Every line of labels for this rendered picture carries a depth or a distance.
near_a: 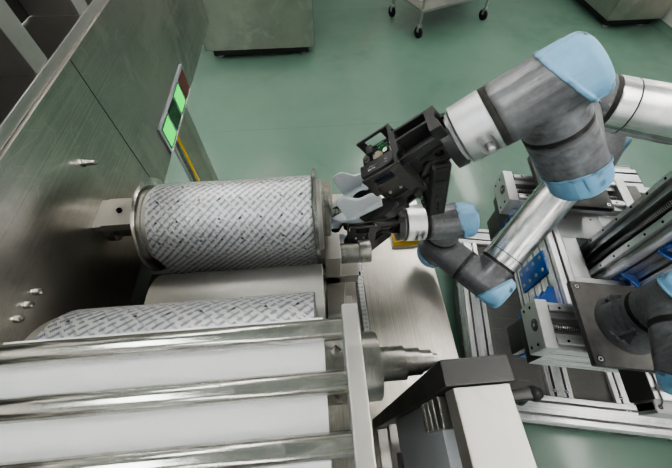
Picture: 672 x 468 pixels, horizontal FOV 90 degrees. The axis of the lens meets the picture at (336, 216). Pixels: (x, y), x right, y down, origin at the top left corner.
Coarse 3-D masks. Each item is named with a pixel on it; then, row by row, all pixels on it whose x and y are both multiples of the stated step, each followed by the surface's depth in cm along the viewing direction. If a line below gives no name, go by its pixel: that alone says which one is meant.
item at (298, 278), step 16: (208, 272) 53; (224, 272) 52; (240, 272) 52; (256, 272) 52; (272, 272) 51; (288, 272) 51; (304, 272) 51; (320, 272) 51; (160, 288) 49; (176, 288) 49; (192, 288) 49; (208, 288) 49; (224, 288) 49; (240, 288) 49; (256, 288) 49; (272, 288) 49; (288, 288) 49; (304, 288) 49; (320, 288) 49; (320, 304) 48
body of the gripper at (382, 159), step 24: (408, 120) 41; (432, 120) 39; (360, 144) 46; (384, 144) 44; (408, 144) 42; (432, 144) 40; (456, 144) 39; (360, 168) 43; (384, 168) 40; (408, 168) 42; (384, 192) 45; (408, 192) 44
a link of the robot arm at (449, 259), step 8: (424, 240) 76; (424, 248) 77; (432, 248) 74; (440, 248) 73; (448, 248) 73; (456, 248) 74; (464, 248) 74; (424, 256) 79; (432, 256) 76; (440, 256) 75; (448, 256) 74; (456, 256) 73; (464, 256) 73; (424, 264) 81; (432, 264) 79; (440, 264) 76; (448, 264) 74; (456, 264) 73; (448, 272) 75
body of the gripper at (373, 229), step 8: (400, 216) 65; (344, 224) 72; (352, 224) 65; (360, 224) 65; (368, 224) 65; (376, 224) 64; (384, 224) 67; (392, 224) 67; (400, 224) 67; (352, 232) 65; (360, 232) 65; (368, 232) 66; (376, 232) 70; (384, 232) 69; (392, 232) 70; (400, 232) 67; (352, 240) 69; (400, 240) 69
